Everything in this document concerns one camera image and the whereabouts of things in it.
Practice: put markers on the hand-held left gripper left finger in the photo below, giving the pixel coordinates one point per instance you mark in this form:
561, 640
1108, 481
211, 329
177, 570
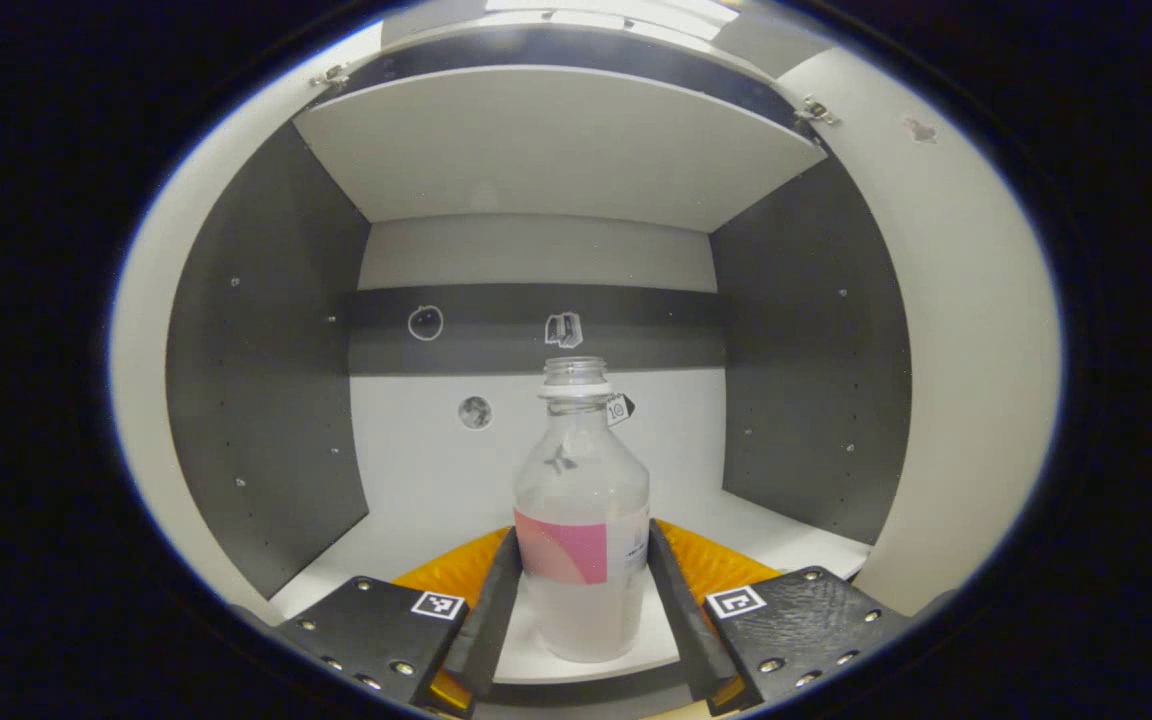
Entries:
496, 610

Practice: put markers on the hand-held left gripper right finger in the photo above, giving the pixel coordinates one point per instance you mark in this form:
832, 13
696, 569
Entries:
676, 620

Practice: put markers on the clear bottle with pink label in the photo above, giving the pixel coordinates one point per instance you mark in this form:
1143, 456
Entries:
581, 480

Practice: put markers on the grey cabinet door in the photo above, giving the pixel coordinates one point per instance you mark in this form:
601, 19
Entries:
976, 350
146, 400

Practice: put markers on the grey cabinet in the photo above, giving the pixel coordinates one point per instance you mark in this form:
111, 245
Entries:
556, 150

